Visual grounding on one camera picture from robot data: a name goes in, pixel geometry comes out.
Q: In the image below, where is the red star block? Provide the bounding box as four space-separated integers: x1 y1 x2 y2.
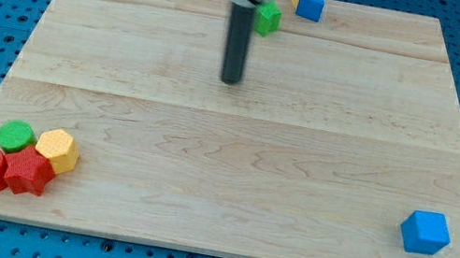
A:
3 145 56 196

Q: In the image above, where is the yellow hexagon block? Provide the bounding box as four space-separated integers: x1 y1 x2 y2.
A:
35 129 79 175

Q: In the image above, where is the green star block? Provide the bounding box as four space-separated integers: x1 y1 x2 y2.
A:
253 1 281 37

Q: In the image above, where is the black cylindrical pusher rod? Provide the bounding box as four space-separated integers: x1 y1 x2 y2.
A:
221 4 255 85

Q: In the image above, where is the blue triangle block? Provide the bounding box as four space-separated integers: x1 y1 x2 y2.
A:
295 0 324 22

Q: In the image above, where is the green cylinder block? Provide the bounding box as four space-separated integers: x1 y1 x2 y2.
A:
0 119 36 153

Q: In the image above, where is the blue cube block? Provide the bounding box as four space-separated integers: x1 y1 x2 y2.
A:
400 210 452 255

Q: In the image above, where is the light wooden board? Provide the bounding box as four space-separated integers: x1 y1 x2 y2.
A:
0 0 460 258

